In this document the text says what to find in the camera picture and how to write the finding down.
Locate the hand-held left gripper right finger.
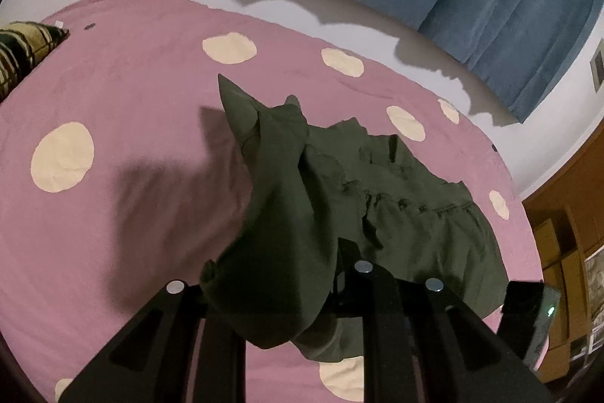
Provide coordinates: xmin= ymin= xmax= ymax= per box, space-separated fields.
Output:
xmin=330 ymin=238 xmax=556 ymax=403

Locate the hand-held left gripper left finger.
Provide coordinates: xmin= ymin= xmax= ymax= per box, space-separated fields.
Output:
xmin=59 ymin=279 xmax=247 ymax=403

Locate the olive green zip jacket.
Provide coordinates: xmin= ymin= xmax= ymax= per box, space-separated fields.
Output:
xmin=199 ymin=73 xmax=510 ymax=364

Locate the wooden wardrobe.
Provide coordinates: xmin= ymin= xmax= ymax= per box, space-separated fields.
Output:
xmin=521 ymin=120 xmax=604 ymax=387

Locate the pink polka dot bedsheet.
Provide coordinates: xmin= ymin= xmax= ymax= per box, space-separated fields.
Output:
xmin=0 ymin=0 xmax=544 ymax=403

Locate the striped brown pillow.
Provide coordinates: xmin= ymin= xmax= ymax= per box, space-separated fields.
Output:
xmin=0 ymin=20 xmax=71 ymax=102

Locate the small wall picture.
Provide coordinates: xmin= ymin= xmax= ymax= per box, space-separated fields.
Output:
xmin=589 ymin=39 xmax=604 ymax=93

